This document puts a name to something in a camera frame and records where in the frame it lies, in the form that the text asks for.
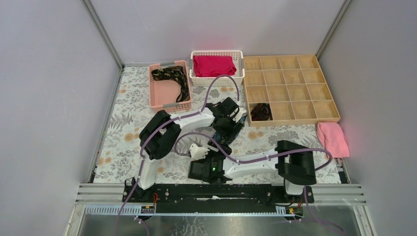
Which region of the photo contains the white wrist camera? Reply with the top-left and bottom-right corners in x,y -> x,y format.
231,107 -> 247,122
189,144 -> 219,160

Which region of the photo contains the pink plastic basket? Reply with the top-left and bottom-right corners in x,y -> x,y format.
149,60 -> 191,113

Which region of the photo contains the black gold necktie in basket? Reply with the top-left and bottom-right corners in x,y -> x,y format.
151,65 -> 190,102

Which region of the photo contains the floral table mat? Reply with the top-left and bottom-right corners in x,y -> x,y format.
92,66 -> 341,185

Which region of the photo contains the pink folded cloth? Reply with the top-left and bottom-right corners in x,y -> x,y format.
316,122 -> 350,158

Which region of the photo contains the red folded cloth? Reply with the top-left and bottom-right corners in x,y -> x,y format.
193,55 -> 237,77

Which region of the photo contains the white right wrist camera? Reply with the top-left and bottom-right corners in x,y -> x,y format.
189,144 -> 219,160

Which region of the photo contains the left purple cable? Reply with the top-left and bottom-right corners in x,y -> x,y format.
112,75 -> 241,236

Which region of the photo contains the white plastic basket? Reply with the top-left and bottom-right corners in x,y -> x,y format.
189,50 -> 245,87

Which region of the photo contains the wooden compartment tray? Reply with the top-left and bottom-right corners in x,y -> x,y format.
242,55 -> 341,127

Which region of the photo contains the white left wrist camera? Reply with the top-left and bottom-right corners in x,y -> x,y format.
231,107 -> 247,122

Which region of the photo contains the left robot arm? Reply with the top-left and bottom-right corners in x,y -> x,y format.
133,97 -> 247,202

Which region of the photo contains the white slotted cable duct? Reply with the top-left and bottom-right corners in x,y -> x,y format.
85,205 -> 155,216

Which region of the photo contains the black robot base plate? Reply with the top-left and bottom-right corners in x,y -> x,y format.
122,184 -> 315,214

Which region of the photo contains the dark rolled necktie in tray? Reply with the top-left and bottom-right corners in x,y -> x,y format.
250,103 -> 272,121

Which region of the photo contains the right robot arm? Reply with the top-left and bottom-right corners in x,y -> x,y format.
188,141 -> 317,203

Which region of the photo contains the blue floral necktie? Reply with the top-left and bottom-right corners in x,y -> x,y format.
211,116 -> 247,155

